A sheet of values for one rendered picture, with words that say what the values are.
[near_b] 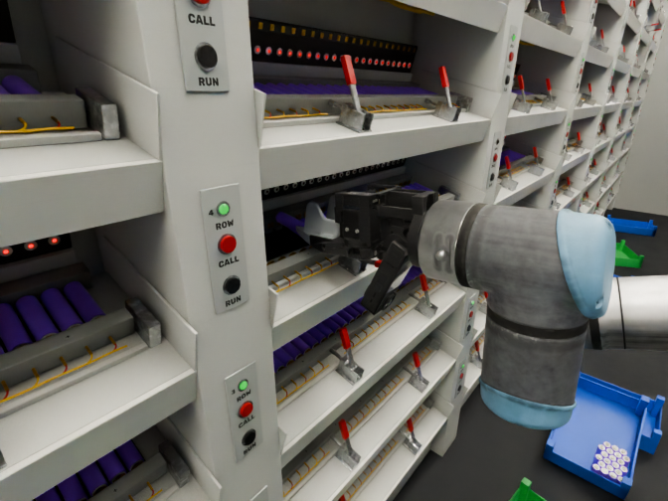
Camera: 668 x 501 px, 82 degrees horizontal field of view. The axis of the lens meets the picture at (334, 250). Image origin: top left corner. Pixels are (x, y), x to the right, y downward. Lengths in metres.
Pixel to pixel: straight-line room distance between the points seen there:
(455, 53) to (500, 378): 0.69
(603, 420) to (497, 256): 1.21
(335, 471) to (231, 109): 0.65
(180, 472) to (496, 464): 1.01
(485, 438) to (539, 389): 1.01
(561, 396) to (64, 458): 0.43
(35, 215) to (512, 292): 0.38
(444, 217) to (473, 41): 0.57
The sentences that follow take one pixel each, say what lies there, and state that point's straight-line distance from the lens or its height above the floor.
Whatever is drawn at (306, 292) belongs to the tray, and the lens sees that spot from 0.51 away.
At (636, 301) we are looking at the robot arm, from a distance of 0.54.
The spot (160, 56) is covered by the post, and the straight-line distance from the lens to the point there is 0.34.
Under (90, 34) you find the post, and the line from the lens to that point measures 0.41.
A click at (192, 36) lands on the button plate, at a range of 0.35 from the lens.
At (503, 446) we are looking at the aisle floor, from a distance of 1.43.
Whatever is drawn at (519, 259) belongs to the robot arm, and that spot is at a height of 0.87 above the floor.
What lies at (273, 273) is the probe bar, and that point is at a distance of 0.49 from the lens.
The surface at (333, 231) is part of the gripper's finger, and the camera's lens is 0.50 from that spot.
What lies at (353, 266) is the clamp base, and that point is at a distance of 0.56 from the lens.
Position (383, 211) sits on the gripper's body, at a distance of 0.46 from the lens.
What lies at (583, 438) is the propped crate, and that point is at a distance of 1.50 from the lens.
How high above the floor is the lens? 1.00
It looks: 22 degrees down
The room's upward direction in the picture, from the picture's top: straight up
